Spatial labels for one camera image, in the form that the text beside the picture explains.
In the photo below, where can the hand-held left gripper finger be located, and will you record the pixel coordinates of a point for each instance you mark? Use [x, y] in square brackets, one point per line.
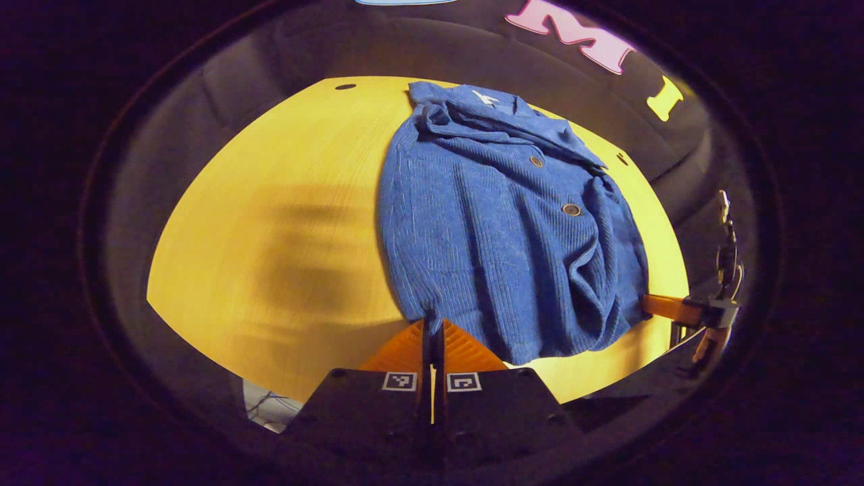
[425, 378]
[440, 378]

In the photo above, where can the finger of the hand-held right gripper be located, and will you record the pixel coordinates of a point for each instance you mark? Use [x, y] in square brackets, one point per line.
[671, 309]

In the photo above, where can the blue knitted button cardigan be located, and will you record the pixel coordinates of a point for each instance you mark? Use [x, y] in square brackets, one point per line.
[506, 256]

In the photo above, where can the black backdrop cloth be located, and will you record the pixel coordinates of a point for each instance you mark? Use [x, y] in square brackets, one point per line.
[283, 47]

